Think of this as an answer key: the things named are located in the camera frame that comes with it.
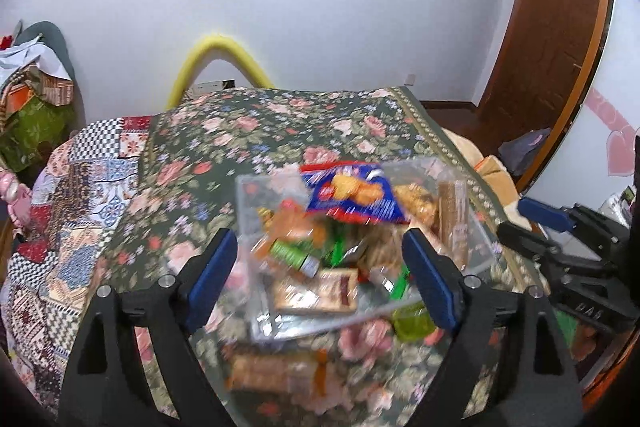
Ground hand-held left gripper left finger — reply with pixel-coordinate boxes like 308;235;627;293
59;227;239;427

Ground pink plush toy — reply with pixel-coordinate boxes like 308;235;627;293
0;171;32;226

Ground white wardrobe door pink stickers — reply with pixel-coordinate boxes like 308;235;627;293
520;0;640;228

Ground long green snack packet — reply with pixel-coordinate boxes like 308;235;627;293
391;301;440;344

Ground tan cake packet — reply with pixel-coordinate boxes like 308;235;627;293
229;351;342;397

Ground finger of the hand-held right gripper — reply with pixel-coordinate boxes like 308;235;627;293
497;220;592;279
517;197;627;244

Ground pile of clothes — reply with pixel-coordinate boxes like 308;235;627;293
0;36;76;174

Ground floral green blanket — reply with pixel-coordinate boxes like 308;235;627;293
95;86;553;427

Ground patchwork quilt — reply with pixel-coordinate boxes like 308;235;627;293
0;114;157;413

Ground yellow plush pillow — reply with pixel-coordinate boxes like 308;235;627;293
444;127;519;208

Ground caramel crisp square packet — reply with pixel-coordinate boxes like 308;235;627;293
394;183;437;229

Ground long biscuit stick packet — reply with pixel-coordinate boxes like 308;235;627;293
437;171;471;269

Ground clear plastic storage bin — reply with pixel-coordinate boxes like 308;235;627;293
234;157;495;344

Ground wooden door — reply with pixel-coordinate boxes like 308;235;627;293
475;0;617;194

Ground yellow foam tube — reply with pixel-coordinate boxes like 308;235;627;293
165;34;274;110

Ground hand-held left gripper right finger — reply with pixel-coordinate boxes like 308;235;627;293
401;227;584;427

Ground dark cloth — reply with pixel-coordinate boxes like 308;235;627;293
499;129;552;176

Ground orange fried snack packet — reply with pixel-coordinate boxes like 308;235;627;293
259;201;327;259

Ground cream wafer packet dark label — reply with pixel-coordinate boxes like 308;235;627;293
272;269;361;316

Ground grey green chair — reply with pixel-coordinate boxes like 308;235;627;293
14;21;77;80

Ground small green snack packet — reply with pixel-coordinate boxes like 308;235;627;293
270;239;322;279

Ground white power strip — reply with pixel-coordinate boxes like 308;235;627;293
191;79;236;96

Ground red and blue snack packet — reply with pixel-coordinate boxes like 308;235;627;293
299;161;412;226

